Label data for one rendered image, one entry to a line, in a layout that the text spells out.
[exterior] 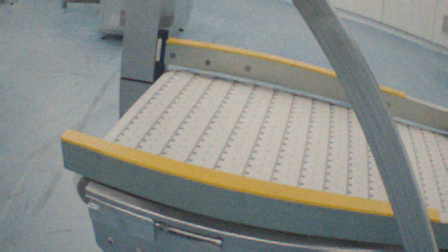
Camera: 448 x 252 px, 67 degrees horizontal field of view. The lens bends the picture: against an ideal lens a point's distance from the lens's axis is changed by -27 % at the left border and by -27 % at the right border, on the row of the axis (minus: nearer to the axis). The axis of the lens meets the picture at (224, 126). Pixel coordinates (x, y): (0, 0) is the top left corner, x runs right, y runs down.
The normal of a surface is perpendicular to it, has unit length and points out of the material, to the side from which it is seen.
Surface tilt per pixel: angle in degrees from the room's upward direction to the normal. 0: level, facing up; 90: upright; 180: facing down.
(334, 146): 0
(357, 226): 90
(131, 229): 90
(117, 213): 90
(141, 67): 90
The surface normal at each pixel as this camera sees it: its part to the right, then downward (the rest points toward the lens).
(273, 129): 0.11, -0.87
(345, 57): -0.73, 0.21
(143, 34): -0.24, 0.45
